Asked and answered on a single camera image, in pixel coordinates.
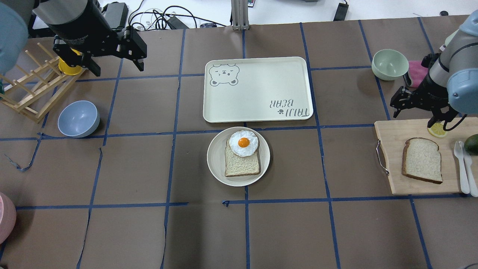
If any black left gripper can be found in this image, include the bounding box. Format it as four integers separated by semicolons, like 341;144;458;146
52;4;147;77

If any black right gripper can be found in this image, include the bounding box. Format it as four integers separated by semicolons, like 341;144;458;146
390;80;448;129

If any bread slice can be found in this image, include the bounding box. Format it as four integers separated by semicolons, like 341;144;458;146
401;137;443;184
224;142;262;177

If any cream round plate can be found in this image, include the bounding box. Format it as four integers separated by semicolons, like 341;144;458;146
207;127;270;187

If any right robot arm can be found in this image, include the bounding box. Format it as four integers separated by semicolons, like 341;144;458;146
390;11;478;130

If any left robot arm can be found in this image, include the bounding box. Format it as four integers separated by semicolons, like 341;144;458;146
0;0;147;77

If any bread slice on plate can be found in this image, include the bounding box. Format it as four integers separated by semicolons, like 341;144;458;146
224;142;262;177

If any lemon slice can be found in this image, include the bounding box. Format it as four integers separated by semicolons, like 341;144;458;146
427;122;448;138

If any pink cloth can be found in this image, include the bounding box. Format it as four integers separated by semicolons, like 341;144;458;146
404;60;428;88

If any yellow mug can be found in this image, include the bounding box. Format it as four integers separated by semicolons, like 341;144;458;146
58;56;83;75

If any wooden cutting board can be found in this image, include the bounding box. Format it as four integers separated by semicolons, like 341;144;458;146
374;117;478;195

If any white plastic fork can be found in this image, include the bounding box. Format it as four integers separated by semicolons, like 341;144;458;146
454;140;471;194

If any green bowl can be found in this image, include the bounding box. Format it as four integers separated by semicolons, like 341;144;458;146
372;49;409;81

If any avocado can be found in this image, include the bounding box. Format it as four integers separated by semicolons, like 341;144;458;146
464;134;478;155

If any white plastic spoon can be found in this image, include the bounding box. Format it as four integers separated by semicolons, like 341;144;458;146
459;141;478;198

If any blue bowl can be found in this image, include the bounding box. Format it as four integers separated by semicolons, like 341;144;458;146
58;100;100;138

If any wooden dish rack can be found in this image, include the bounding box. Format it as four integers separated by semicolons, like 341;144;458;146
1;43;86;124

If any cream bear tray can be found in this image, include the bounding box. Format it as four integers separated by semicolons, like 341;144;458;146
203;56;313;124

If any fried egg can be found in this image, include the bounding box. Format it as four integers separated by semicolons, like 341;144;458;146
228;130;260;157

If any pink bowl with ice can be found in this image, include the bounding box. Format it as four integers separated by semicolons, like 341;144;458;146
0;192;16;244

